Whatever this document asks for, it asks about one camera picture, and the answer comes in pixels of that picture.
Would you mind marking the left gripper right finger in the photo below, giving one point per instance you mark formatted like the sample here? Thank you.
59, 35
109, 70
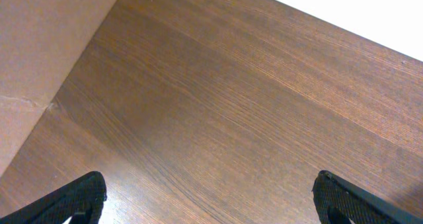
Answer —
339, 201

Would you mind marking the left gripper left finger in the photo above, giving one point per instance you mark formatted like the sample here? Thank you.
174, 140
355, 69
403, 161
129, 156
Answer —
80, 201

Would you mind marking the brown cardboard box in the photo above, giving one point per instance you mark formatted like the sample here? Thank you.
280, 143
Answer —
40, 42

